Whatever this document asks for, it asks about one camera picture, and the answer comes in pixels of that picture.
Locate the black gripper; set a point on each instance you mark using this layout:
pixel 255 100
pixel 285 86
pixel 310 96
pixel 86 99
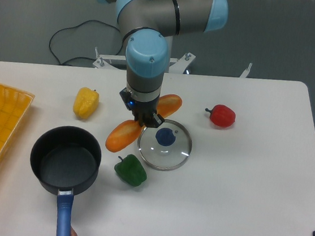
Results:
pixel 145 113

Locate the long orange bread loaf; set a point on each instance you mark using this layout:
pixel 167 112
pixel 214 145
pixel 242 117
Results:
pixel 128 131

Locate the black pot with blue handle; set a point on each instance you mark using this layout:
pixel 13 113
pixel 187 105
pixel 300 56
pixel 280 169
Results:
pixel 66 161

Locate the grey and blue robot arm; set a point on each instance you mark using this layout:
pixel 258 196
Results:
pixel 145 25

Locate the glass lid with blue knob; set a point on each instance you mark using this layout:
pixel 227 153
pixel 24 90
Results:
pixel 165 148

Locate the green bell pepper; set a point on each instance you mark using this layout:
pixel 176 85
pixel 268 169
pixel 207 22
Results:
pixel 130 170

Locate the red bell pepper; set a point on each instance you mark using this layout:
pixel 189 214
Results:
pixel 221 116

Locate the yellow bell pepper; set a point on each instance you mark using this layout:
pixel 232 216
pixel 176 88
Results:
pixel 86 102

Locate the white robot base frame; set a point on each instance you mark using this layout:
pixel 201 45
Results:
pixel 176 65

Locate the white bracket behind table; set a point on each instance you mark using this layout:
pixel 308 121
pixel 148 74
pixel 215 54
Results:
pixel 246 72

